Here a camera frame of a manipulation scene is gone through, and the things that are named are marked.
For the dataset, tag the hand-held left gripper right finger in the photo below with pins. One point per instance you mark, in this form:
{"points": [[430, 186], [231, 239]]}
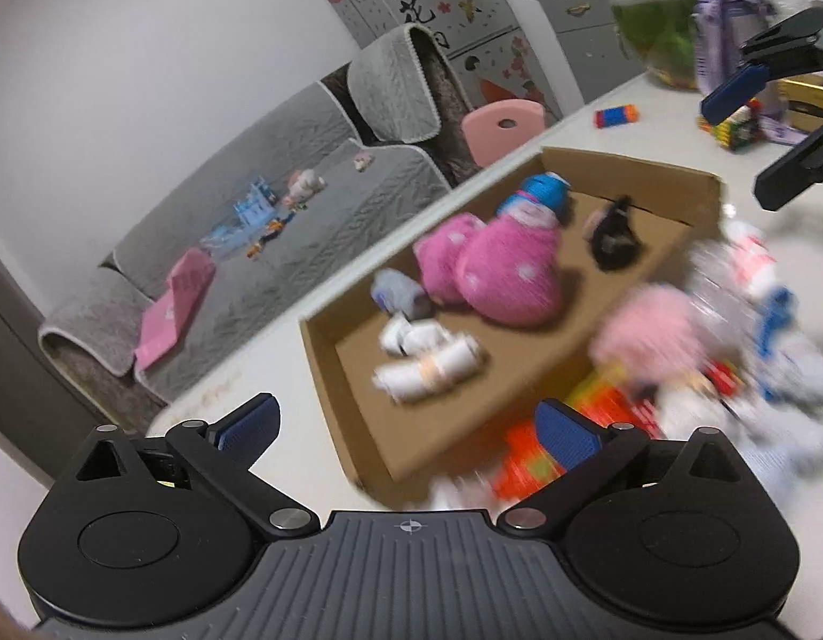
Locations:
{"points": [[568, 437]]}

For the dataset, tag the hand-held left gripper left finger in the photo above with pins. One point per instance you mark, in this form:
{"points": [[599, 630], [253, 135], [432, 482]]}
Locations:
{"points": [[251, 430]]}

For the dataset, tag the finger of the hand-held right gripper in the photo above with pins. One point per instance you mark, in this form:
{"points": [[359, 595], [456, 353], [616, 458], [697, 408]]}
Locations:
{"points": [[738, 90], [798, 166]]}

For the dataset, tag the cardboard box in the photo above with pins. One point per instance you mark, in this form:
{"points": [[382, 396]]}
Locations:
{"points": [[518, 353]]}

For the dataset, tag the pink fluffy pom-pom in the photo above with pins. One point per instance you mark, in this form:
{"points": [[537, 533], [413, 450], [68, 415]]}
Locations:
{"points": [[644, 333]]}

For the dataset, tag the white bundle with peach band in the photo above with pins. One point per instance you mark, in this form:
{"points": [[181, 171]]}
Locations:
{"points": [[451, 360]]}

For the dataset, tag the magenta fluffy sock bundle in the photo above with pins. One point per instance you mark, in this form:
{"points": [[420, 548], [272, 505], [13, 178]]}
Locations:
{"points": [[504, 280]]}

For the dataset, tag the grey sock with blue cuff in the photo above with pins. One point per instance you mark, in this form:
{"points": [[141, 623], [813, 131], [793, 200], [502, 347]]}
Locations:
{"points": [[778, 346]]}

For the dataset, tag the black cloth bundle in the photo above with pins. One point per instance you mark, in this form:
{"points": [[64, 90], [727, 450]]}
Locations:
{"points": [[614, 240]]}

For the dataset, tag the purple water bottle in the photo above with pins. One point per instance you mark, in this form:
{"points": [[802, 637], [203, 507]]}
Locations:
{"points": [[718, 13]]}

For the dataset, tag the glass jar with green plants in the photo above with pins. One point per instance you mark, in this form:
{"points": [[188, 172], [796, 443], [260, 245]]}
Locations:
{"points": [[658, 33]]}

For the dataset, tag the blue orange toy block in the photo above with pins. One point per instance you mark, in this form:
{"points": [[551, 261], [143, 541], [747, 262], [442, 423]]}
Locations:
{"points": [[614, 117]]}

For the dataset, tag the pink book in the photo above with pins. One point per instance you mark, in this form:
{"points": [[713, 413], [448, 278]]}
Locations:
{"points": [[174, 306]]}

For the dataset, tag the grey drawer cabinet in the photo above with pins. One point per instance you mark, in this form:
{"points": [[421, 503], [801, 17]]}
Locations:
{"points": [[584, 33]]}

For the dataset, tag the clear plastic bag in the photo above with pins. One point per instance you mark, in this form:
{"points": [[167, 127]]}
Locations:
{"points": [[221, 240]]}

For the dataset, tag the scattered toy bricks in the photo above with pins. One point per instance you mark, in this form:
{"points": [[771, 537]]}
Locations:
{"points": [[271, 233]]}

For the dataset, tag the blue toy castle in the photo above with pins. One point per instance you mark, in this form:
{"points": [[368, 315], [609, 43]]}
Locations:
{"points": [[254, 203]]}

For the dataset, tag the grey sofa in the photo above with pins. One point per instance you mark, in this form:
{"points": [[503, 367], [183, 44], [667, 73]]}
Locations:
{"points": [[331, 213]]}

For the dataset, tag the pink chair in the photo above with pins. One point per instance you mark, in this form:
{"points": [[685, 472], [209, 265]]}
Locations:
{"points": [[504, 130]]}

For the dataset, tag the white pink plush toy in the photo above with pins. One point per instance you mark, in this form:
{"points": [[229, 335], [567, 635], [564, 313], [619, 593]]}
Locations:
{"points": [[304, 186]]}

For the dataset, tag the small pink toy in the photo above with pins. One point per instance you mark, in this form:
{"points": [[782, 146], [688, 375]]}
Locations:
{"points": [[363, 162]]}

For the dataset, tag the fridge with flower stickers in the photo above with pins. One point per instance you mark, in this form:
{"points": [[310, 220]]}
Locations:
{"points": [[418, 6]]}

